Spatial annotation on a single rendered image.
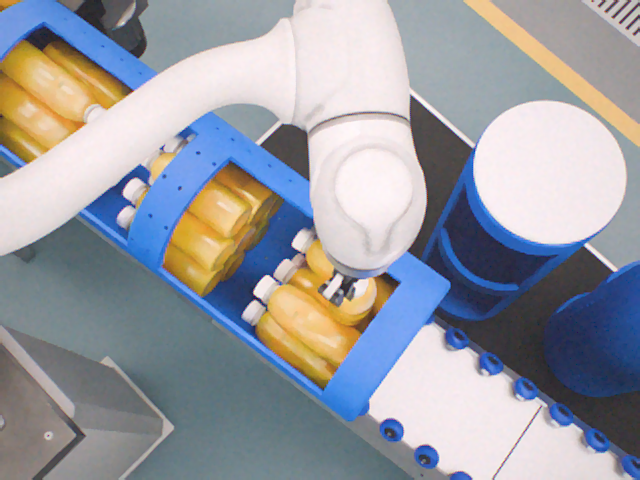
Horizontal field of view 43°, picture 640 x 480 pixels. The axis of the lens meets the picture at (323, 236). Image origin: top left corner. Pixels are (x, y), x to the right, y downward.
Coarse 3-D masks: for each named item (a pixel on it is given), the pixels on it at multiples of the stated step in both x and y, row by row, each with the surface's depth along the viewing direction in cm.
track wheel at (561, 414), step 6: (552, 408) 142; (558, 408) 143; (564, 408) 144; (552, 414) 142; (558, 414) 141; (564, 414) 142; (570, 414) 143; (558, 420) 141; (564, 420) 141; (570, 420) 141; (564, 426) 142
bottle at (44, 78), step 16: (16, 48) 137; (32, 48) 138; (0, 64) 138; (16, 64) 136; (32, 64) 136; (48, 64) 136; (16, 80) 138; (32, 80) 136; (48, 80) 135; (64, 80) 135; (80, 80) 137; (48, 96) 135; (64, 96) 135; (80, 96) 135; (64, 112) 136; (80, 112) 136
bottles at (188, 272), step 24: (0, 120) 144; (24, 144) 143; (240, 168) 143; (120, 216) 141; (264, 216) 143; (240, 240) 138; (168, 264) 138; (192, 264) 137; (240, 264) 149; (288, 264) 138; (192, 288) 138; (312, 288) 135; (264, 312) 137; (264, 336) 135; (288, 336) 134; (288, 360) 134; (312, 360) 133
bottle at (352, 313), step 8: (368, 280) 114; (368, 288) 114; (376, 288) 117; (360, 296) 113; (368, 296) 114; (328, 304) 129; (344, 304) 114; (352, 304) 114; (360, 304) 114; (368, 304) 116; (336, 312) 121; (344, 312) 117; (352, 312) 116; (360, 312) 117; (368, 312) 122; (336, 320) 128; (344, 320) 124; (352, 320) 123; (360, 320) 125
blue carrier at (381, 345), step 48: (48, 0) 142; (0, 48) 132; (96, 48) 136; (0, 144) 139; (192, 144) 129; (240, 144) 133; (192, 192) 126; (288, 192) 128; (144, 240) 130; (288, 240) 151; (240, 288) 148; (432, 288) 125; (240, 336) 131; (384, 336) 120; (336, 384) 123
